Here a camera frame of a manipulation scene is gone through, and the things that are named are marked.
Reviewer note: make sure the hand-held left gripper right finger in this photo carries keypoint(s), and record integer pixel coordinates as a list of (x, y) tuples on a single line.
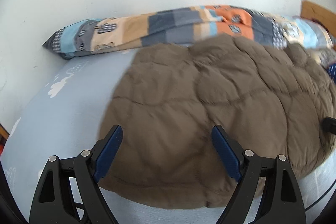
[(225, 153)]

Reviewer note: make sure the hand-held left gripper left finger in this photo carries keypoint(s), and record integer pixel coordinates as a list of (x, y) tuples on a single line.
[(109, 150)]

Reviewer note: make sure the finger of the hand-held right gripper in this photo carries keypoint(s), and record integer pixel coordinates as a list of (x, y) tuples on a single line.
[(330, 124)]

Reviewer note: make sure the brown puffer jacket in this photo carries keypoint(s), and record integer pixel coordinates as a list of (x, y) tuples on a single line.
[(199, 98)]

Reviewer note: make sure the light blue cloud bed sheet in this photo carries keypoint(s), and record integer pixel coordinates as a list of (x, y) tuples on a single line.
[(65, 113)]

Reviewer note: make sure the beige fringed cloth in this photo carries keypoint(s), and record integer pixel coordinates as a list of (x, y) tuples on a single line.
[(326, 56)]

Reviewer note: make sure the wooden headboard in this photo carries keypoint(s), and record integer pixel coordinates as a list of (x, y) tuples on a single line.
[(317, 11)]

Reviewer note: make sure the patchwork leaf print quilt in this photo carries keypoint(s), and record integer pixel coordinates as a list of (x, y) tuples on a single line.
[(168, 24)]

